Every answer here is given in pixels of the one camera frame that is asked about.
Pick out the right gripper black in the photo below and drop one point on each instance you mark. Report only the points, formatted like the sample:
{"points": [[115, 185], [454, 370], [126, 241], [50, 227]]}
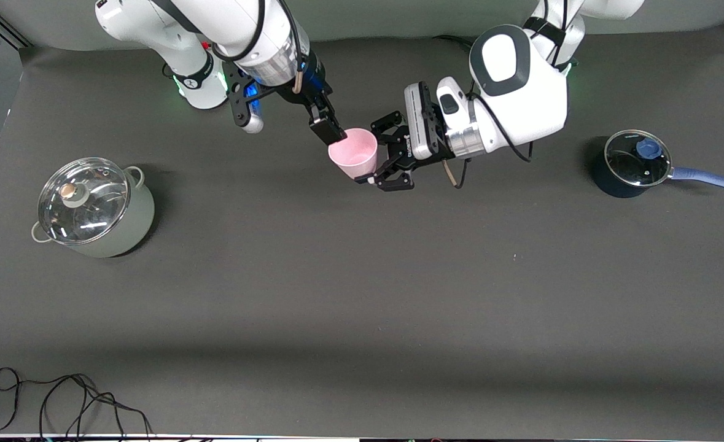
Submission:
{"points": [[306, 94]]}

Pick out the sage green cooking pot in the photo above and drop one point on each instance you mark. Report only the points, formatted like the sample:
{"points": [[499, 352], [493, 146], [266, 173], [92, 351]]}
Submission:
{"points": [[134, 227]]}

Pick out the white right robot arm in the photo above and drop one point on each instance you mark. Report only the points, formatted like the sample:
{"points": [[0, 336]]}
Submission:
{"points": [[214, 18]]}

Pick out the glass lid with blue knob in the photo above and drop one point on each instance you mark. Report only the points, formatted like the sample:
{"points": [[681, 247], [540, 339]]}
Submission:
{"points": [[629, 166]]}

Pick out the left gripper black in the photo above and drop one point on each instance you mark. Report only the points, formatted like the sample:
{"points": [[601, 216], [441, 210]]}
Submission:
{"points": [[408, 149]]}

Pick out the pink plastic cup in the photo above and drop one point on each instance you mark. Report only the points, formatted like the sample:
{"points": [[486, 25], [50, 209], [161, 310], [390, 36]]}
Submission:
{"points": [[354, 153]]}

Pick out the dark grey table mat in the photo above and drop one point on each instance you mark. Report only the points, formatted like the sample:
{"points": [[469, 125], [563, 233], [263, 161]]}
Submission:
{"points": [[362, 294]]}

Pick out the dark blue saucepan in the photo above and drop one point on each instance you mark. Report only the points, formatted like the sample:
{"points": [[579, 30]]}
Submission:
{"points": [[712, 179]]}

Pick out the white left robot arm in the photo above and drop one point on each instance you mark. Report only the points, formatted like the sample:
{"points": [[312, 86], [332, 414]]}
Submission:
{"points": [[521, 92]]}

